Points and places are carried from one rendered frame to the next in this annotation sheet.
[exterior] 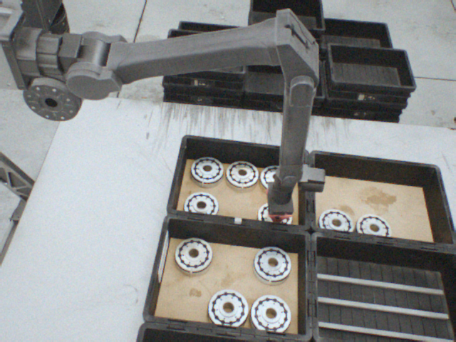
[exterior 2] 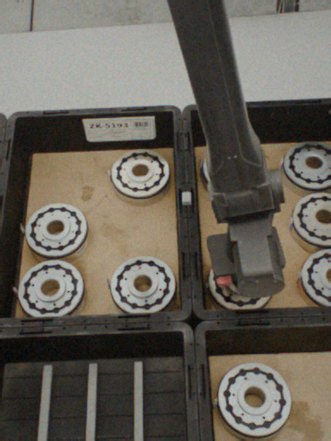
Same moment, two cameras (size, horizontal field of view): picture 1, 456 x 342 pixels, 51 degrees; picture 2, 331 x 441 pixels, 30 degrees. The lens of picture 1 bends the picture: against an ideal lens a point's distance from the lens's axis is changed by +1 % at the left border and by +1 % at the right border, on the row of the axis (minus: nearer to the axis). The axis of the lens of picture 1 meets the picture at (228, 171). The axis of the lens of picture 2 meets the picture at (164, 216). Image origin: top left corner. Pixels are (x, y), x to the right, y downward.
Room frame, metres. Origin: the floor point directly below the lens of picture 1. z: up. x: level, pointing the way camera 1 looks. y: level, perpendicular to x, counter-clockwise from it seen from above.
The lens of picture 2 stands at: (0.67, -0.57, 1.73)
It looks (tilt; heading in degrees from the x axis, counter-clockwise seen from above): 58 degrees down; 91
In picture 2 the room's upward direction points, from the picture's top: 4 degrees counter-clockwise
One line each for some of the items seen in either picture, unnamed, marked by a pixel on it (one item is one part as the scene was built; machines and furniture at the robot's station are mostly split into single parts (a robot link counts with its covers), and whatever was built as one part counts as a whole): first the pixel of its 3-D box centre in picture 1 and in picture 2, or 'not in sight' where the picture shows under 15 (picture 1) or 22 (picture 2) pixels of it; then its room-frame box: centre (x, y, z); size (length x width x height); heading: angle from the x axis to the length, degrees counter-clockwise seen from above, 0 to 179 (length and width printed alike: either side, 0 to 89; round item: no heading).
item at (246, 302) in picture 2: (274, 216); (240, 282); (0.78, -0.15, 0.86); 0.10 x 0.10 x 0.01
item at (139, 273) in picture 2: (273, 262); (142, 283); (0.62, -0.15, 0.86); 0.05 x 0.05 x 0.01
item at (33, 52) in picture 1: (40, 53); not in sight; (0.67, 0.36, 1.45); 0.09 x 0.08 x 0.12; 1
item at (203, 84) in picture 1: (204, 85); not in sight; (1.88, 0.17, 0.37); 0.40 x 0.30 x 0.45; 91
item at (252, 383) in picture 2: (336, 223); (254, 397); (0.77, -0.33, 0.86); 0.05 x 0.05 x 0.01
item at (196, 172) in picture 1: (207, 169); (313, 164); (0.92, 0.07, 0.86); 0.10 x 0.10 x 0.01
